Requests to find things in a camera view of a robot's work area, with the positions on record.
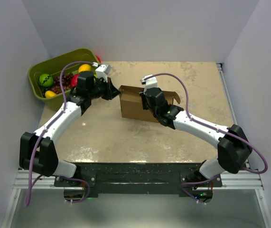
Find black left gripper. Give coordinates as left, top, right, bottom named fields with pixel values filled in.
left=89, top=77, right=121, bottom=102

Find brown cardboard box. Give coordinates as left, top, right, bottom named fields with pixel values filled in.
left=119, top=85, right=184, bottom=126

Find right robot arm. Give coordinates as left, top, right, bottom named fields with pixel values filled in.
left=140, top=87, right=252, bottom=187

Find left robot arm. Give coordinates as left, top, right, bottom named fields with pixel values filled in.
left=19, top=71, right=120, bottom=186

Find yellow toy lemon back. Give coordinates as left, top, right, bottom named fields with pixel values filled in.
left=78, top=64, right=92, bottom=73

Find yellow toy lemon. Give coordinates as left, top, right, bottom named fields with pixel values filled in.
left=78, top=64, right=92, bottom=73
left=45, top=90, right=56, bottom=98

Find red dragon fruit toy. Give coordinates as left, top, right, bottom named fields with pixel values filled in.
left=70, top=74, right=79, bottom=87

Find purple toy grapes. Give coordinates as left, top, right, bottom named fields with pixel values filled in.
left=50, top=73, right=74, bottom=94

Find yellow toy lemon front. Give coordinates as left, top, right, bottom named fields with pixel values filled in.
left=45, top=90, right=56, bottom=98

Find green plastic bin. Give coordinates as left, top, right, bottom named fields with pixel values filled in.
left=28, top=48, right=100, bottom=111

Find green toy ball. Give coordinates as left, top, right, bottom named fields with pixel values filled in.
left=38, top=74, right=54, bottom=87

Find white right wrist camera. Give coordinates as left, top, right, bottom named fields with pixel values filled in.
left=140, top=75, right=158, bottom=93

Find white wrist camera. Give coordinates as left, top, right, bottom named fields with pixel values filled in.
left=95, top=64, right=112, bottom=82
left=140, top=75, right=158, bottom=93

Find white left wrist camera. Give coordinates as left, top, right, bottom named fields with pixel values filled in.
left=95, top=64, right=112, bottom=82

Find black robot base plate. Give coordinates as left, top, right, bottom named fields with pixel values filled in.
left=55, top=163, right=222, bottom=202

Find aluminium frame rail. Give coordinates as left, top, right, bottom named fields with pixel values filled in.
left=216, top=63, right=271, bottom=228

